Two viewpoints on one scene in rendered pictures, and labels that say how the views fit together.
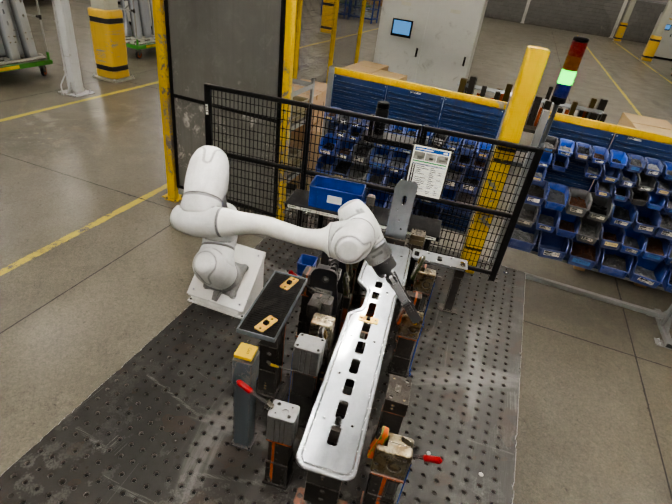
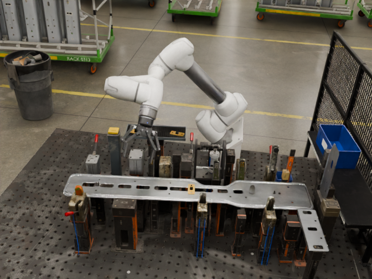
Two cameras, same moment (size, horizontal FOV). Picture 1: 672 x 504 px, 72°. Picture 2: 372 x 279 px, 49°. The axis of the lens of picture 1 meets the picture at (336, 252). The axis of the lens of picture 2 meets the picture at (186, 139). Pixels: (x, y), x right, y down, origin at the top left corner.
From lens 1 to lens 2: 2.24 m
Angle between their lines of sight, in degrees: 66
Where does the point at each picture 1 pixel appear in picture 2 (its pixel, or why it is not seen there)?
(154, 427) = not seen: hidden behind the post
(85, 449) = (101, 145)
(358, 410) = (107, 191)
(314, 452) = (77, 179)
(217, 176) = (170, 52)
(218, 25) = not seen: outside the picture
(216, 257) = (204, 115)
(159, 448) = (106, 163)
